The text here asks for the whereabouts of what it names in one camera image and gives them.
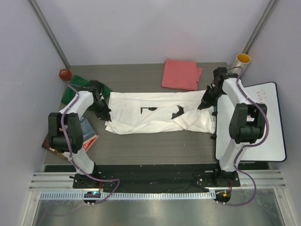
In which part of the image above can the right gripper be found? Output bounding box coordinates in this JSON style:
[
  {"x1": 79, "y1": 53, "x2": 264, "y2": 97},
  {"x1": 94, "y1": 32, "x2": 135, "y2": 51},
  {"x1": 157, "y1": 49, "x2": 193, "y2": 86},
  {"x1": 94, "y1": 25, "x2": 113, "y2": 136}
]
[{"x1": 198, "y1": 85, "x2": 225, "y2": 110}]

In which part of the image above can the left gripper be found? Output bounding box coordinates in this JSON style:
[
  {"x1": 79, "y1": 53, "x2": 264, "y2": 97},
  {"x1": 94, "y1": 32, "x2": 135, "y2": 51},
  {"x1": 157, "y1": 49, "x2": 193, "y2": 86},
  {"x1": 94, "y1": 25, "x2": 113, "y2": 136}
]
[{"x1": 90, "y1": 98, "x2": 111, "y2": 122}]

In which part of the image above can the white t shirt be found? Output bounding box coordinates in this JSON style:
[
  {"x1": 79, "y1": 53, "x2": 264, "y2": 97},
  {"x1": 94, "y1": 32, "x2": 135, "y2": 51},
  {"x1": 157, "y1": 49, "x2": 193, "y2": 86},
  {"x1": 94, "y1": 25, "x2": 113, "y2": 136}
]
[{"x1": 105, "y1": 90, "x2": 216, "y2": 135}]

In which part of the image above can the white whiteboard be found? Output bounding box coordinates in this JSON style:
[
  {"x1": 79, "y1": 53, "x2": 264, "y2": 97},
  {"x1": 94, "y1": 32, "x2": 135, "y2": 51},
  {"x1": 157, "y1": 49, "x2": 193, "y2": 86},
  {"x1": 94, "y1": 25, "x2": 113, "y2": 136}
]
[{"x1": 215, "y1": 82, "x2": 286, "y2": 162}]

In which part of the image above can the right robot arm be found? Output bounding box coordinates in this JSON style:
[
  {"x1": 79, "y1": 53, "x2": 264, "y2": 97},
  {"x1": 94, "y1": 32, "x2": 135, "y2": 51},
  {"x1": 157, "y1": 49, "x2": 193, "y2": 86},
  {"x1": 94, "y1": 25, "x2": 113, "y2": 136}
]
[{"x1": 198, "y1": 77, "x2": 269, "y2": 187}]

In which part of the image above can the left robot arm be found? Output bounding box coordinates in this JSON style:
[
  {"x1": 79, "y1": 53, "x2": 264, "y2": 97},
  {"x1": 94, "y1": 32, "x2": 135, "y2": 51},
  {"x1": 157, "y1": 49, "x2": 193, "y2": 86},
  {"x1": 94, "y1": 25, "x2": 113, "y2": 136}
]
[{"x1": 48, "y1": 87, "x2": 111, "y2": 188}]

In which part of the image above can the blue book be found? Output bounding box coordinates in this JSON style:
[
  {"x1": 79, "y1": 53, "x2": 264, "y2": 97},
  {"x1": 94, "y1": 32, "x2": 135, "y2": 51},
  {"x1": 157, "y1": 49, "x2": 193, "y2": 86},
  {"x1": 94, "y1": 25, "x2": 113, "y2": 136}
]
[{"x1": 79, "y1": 117, "x2": 96, "y2": 141}]

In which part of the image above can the red white book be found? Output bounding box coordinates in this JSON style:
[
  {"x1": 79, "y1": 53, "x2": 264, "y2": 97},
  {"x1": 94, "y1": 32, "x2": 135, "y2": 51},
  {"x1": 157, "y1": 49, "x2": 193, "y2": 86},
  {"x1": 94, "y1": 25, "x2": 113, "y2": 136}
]
[{"x1": 83, "y1": 134, "x2": 99, "y2": 152}]

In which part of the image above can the folded pink t shirt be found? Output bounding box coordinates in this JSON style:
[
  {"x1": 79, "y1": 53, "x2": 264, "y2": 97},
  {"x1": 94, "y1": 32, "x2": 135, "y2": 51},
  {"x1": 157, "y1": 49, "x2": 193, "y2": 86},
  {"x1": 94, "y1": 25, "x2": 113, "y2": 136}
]
[{"x1": 161, "y1": 58, "x2": 203, "y2": 91}]

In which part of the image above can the green t shirt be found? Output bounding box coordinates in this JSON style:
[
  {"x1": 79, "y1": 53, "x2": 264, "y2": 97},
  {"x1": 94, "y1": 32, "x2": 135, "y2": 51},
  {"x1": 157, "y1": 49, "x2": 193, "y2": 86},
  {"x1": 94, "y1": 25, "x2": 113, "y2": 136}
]
[{"x1": 61, "y1": 75, "x2": 112, "y2": 105}]

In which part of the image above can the yellow white mug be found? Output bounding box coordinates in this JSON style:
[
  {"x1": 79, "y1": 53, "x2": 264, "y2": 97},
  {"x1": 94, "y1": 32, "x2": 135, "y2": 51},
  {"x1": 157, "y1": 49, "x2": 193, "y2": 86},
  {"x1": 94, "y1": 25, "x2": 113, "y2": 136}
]
[{"x1": 231, "y1": 53, "x2": 251, "y2": 75}]

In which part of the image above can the red cube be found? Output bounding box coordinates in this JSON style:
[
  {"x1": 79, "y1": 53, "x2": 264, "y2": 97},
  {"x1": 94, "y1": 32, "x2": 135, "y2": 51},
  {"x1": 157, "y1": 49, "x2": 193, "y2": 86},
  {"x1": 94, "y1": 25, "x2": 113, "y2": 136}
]
[{"x1": 59, "y1": 68, "x2": 72, "y2": 81}]

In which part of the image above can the brown orange book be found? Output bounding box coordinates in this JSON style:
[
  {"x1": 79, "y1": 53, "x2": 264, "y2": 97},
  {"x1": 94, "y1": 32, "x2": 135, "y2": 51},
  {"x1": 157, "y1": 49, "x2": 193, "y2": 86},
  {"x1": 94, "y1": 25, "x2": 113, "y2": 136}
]
[{"x1": 41, "y1": 135, "x2": 67, "y2": 160}]

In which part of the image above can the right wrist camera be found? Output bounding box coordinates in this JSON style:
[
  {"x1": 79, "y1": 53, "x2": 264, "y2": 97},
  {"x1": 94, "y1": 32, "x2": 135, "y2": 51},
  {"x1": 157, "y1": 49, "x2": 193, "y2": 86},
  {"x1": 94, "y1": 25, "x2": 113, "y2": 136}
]
[{"x1": 213, "y1": 67, "x2": 238, "y2": 89}]

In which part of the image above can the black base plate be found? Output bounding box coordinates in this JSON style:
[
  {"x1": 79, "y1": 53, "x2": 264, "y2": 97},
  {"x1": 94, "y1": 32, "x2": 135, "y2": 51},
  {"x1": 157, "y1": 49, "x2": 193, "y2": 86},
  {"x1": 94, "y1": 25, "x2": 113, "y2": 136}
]
[{"x1": 43, "y1": 164, "x2": 270, "y2": 193}]

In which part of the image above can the aluminium rail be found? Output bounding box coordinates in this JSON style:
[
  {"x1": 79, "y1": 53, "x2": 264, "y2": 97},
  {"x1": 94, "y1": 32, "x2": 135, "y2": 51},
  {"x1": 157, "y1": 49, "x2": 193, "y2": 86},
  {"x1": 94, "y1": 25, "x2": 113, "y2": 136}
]
[{"x1": 30, "y1": 169, "x2": 286, "y2": 191}]

